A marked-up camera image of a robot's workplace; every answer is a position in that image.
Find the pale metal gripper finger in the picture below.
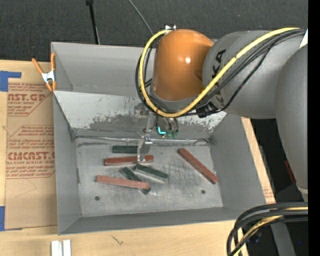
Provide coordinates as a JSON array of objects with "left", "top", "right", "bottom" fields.
[
  {"left": 136, "top": 134, "right": 153, "bottom": 163},
  {"left": 133, "top": 103, "right": 148, "bottom": 125}
]

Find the dark green flat block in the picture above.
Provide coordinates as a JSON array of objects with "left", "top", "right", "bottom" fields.
[
  {"left": 112, "top": 145, "right": 139, "bottom": 154},
  {"left": 118, "top": 166, "right": 152, "bottom": 196},
  {"left": 133, "top": 163, "right": 170, "bottom": 181}
]

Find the red-brown flat block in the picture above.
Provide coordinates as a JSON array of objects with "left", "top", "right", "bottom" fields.
[
  {"left": 103, "top": 154, "right": 154, "bottom": 167},
  {"left": 177, "top": 147, "right": 220, "bottom": 186},
  {"left": 95, "top": 174, "right": 151, "bottom": 190}
]

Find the grey metal bin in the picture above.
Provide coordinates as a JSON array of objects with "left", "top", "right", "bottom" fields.
[{"left": 50, "top": 41, "right": 268, "bottom": 236}]

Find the brown cardboard board red print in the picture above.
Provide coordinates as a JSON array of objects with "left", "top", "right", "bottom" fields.
[{"left": 0, "top": 59, "right": 277, "bottom": 231}]

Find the black cylinder on white bracket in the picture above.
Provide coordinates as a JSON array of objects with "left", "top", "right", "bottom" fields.
[{"left": 195, "top": 102, "right": 216, "bottom": 119}]

